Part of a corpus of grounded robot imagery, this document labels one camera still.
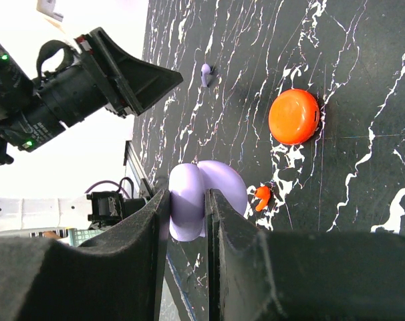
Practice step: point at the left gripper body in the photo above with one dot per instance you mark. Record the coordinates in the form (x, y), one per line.
(46, 106)

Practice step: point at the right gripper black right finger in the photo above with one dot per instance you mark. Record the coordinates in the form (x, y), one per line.
(256, 274)

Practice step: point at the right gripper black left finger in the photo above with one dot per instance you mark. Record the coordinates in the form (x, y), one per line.
(116, 275)

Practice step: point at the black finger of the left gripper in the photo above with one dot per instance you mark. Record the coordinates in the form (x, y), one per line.
(139, 85)

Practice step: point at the lilac earbud front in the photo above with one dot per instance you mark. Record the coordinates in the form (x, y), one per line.
(205, 71)

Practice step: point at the lilac earbud charging case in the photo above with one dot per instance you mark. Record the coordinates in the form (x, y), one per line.
(187, 185)

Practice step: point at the orange earbud charging case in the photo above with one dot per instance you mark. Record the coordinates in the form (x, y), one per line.
(293, 117)

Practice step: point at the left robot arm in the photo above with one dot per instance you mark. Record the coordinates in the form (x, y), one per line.
(21, 216)

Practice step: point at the orange earbud upper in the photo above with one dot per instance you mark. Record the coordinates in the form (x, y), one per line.
(263, 193)

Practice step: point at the aluminium frame rail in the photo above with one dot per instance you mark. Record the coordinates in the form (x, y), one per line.
(135, 171)

